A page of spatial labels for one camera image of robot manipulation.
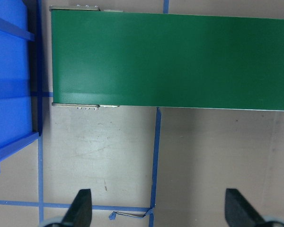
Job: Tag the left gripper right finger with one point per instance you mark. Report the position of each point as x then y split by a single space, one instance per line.
239 212

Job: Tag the blue bin left side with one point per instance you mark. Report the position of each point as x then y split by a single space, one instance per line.
16 130

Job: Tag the green conveyor belt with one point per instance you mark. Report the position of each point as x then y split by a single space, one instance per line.
167 60

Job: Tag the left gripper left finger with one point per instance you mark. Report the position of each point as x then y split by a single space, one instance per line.
79 213

